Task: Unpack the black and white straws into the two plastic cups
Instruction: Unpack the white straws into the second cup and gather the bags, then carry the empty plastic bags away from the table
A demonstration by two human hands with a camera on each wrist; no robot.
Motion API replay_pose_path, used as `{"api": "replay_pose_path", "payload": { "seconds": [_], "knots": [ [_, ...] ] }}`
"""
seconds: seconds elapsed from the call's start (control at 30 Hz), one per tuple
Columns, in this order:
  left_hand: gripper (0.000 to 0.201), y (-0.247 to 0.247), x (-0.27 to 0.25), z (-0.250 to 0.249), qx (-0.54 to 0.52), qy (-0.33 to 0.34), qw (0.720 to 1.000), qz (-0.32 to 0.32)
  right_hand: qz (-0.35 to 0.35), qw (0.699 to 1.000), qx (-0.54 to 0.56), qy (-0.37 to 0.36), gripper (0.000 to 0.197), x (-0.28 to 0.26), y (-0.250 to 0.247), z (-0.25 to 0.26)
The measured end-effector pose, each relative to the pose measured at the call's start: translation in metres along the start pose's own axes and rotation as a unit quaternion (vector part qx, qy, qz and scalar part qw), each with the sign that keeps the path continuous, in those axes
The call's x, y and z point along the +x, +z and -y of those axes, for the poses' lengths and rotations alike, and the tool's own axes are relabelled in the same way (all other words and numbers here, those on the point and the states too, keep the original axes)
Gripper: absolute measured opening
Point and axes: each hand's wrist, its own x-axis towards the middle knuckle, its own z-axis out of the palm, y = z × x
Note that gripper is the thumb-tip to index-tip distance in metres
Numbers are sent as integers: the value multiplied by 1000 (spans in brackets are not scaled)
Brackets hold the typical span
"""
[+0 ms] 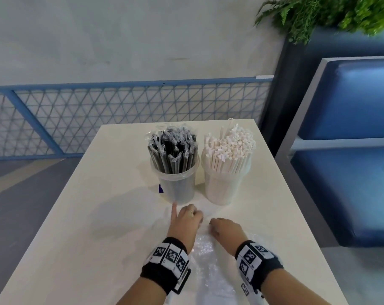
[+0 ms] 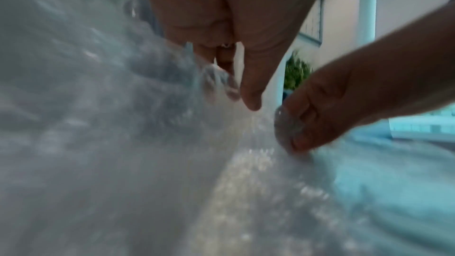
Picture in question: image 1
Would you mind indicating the person's left hand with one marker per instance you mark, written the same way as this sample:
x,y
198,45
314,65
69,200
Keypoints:
x,y
184,225

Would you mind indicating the person's right hand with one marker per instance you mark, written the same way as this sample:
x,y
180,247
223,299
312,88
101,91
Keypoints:
x,y
227,233

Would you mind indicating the clear bag of white straws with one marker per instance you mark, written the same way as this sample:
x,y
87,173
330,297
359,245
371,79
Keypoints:
x,y
207,260

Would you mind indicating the bunch of black straws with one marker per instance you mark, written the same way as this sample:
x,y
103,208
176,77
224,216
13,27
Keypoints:
x,y
169,149

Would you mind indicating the bunch of white straws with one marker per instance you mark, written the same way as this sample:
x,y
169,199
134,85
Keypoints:
x,y
230,146

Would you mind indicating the person's left forearm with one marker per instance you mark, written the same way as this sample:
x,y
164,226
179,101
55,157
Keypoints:
x,y
141,295

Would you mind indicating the black right wristband with markers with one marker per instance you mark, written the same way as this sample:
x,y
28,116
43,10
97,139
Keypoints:
x,y
271,266

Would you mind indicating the black wristband with markers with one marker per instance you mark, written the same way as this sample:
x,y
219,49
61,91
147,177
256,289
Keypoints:
x,y
153,273
271,266

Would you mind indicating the black left wristband with markers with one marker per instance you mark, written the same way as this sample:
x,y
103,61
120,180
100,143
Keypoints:
x,y
153,273

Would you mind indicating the dark planter box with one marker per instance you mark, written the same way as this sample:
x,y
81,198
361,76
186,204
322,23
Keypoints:
x,y
274,101

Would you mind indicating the white tag on fence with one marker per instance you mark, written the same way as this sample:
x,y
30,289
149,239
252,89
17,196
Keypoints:
x,y
265,76

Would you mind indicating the blue mesh fence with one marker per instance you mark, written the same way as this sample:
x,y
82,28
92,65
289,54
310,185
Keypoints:
x,y
84,85

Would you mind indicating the blue bench back cushion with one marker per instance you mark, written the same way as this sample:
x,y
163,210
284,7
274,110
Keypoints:
x,y
350,104

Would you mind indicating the green fern plant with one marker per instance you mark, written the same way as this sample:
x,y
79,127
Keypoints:
x,y
322,12

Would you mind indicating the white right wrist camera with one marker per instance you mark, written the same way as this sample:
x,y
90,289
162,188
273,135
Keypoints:
x,y
252,296

